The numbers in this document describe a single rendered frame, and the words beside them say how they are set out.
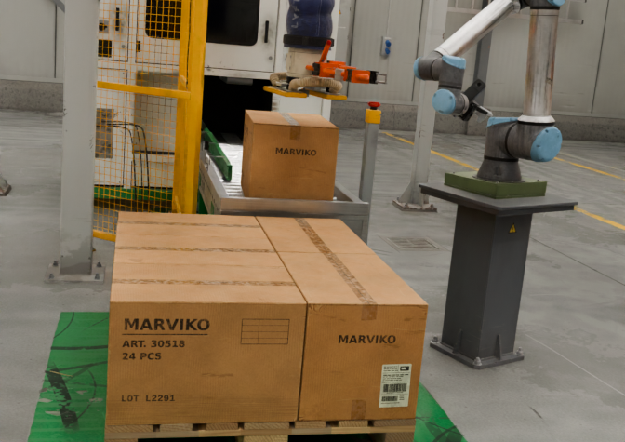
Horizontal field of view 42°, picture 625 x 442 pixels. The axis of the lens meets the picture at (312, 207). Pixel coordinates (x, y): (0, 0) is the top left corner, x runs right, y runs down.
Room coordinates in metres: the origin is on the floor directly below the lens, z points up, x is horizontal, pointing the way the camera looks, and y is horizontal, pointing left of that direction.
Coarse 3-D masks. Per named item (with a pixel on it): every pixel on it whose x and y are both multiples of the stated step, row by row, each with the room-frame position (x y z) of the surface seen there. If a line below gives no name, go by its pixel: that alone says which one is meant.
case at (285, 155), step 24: (264, 120) 3.85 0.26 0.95; (288, 120) 3.94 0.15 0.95; (312, 120) 4.04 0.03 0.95; (264, 144) 3.73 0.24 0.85; (288, 144) 3.75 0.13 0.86; (312, 144) 3.77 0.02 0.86; (336, 144) 3.78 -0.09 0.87; (264, 168) 3.73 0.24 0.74; (288, 168) 3.75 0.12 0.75; (312, 168) 3.77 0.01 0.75; (264, 192) 3.73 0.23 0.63; (288, 192) 3.75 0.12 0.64; (312, 192) 3.77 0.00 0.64
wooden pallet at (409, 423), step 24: (120, 432) 2.30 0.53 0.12; (144, 432) 2.32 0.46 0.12; (168, 432) 2.33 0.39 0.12; (192, 432) 2.35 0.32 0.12; (216, 432) 2.36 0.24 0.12; (240, 432) 2.38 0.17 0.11; (264, 432) 2.40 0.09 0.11; (288, 432) 2.42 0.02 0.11; (312, 432) 2.43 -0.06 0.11; (336, 432) 2.45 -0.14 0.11; (360, 432) 2.47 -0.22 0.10; (384, 432) 2.49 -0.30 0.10; (408, 432) 2.51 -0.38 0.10
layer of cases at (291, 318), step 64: (128, 256) 2.77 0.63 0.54; (192, 256) 2.84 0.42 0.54; (256, 256) 2.92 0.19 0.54; (320, 256) 2.99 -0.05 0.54; (128, 320) 2.30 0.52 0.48; (192, 320) 2.35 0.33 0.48; (256, 320) 2.39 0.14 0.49; (320, 320) 2.43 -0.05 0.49; (384, 320) 2.48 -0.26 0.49; (128, 384) 2.31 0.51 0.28; (192, 384) 2.35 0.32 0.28; (256, 384) 2.39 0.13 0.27; (320, 384) 2.44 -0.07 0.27; (384, 384) 2.49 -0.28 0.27
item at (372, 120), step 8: (368, 112) 4.35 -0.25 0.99; (376, 112) 4.35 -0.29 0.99; (368, 120) 4.34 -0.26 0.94; (376, 120) 4.35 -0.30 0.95; (368, 128) 4.35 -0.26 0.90; (376, 128) 4.36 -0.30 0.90; (368, 136) 4.35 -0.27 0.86; (376, 136) 4.36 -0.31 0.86; (368, 144) 4.35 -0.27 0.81; (376, 144) 4.36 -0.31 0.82; (368, 152) 4.35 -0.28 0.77; (376, 152) 4.36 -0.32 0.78; (368, 160) 4.35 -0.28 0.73; (368, 168) 4.35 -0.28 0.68; (368, 176) 4.35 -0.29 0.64; (360, 184) 4.39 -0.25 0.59; (368, 184) 4.35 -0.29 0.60; (360, 192) 4.37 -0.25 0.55; (368, 192) 4.35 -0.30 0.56; (368, 200) 4.35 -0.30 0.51; (368, 216) 4.36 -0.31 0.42; (368, 224) 4.36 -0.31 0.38
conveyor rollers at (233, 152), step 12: (204, 144) 5.71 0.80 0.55; (228, 144) 5.83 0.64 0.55; (240, 144) 5.86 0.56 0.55; (228, 156) 5.29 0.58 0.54; (240, 156) 5.31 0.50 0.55; (216, 168) 4.74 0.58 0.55; (240, 168) 4.85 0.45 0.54; (240, 180) 4.49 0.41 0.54; (228, 192) 4.11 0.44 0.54; (240, 192) 4.13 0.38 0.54
